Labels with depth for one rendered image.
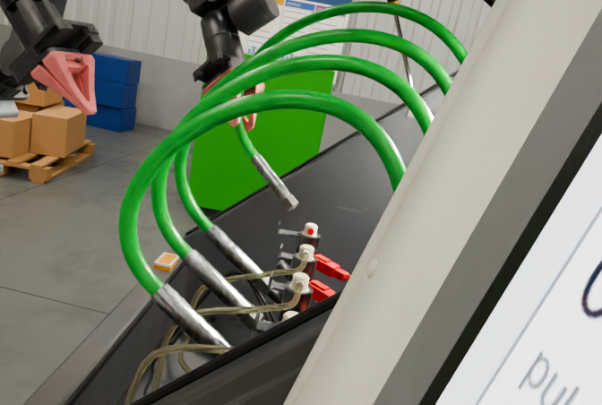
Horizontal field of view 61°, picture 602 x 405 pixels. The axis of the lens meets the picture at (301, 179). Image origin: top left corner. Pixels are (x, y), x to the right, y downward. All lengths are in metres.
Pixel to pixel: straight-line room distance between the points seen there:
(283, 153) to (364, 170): 2.98
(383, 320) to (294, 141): 3.71
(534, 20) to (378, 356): 0.12
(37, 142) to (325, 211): 4.06
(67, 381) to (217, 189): 3.41
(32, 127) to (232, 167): 1.79
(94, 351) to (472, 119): 0.60
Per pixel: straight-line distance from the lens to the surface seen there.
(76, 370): 0.69
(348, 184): 0.95
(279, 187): 0.74
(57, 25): 0.68
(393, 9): 0.68
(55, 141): 4.81
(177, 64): 7.50
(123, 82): 6.86
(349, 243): 0.98
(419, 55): 0.53
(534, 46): 0.18
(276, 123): 3.87
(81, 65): 0.71
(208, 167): 3.99
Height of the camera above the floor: 1.35
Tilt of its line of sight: 13 degrees down
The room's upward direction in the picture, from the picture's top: 11 degrees clockwise
